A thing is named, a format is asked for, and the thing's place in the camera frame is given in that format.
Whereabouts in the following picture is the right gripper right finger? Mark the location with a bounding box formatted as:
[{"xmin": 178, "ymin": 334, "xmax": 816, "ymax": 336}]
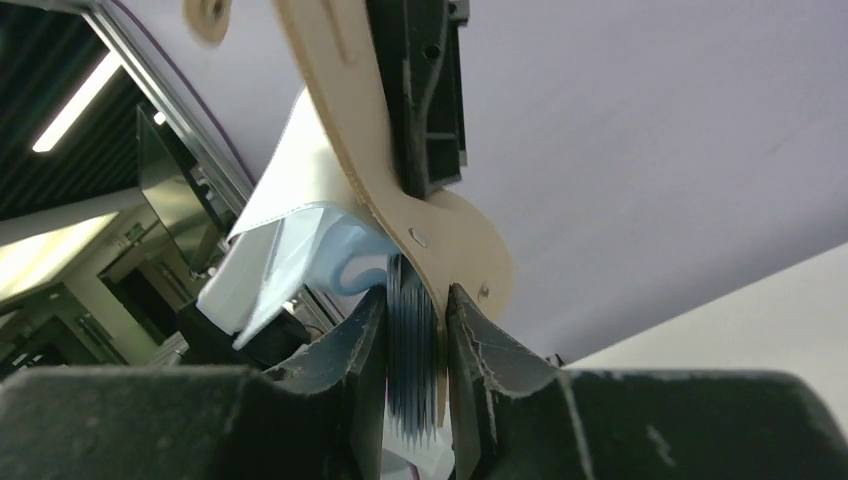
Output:
[{"xmin": 447, "ymin": 285, "xmax": 847, "ymax": 479}]

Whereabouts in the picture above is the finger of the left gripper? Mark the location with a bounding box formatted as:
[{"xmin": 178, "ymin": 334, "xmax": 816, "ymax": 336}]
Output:
[{"xmin": 366, "ymin": 0, "xmax": 470, "ymax": 200}]

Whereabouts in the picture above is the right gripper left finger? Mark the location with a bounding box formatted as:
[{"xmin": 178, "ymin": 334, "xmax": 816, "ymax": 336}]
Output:
[{"xmin": 1, "ymin": 287, "xmax": 387, "ymax": 479}]

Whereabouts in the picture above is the beige card holder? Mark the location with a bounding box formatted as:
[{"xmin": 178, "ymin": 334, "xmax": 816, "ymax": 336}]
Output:
[{"xmin": 182, "ymin": 0, "xmax": 517, "ymax": 445}]

